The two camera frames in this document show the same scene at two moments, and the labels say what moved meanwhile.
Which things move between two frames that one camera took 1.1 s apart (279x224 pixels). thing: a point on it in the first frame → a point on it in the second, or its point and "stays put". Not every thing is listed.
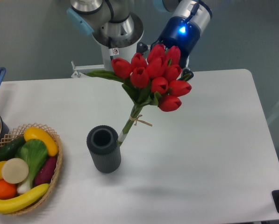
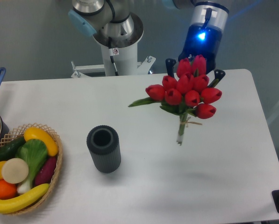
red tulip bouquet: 158,79 → 188,93
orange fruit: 2,190 stays put
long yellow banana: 5,206 stays put
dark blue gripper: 179,32 → 202,39
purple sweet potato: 44,174 stays put
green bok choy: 35,153 stays put
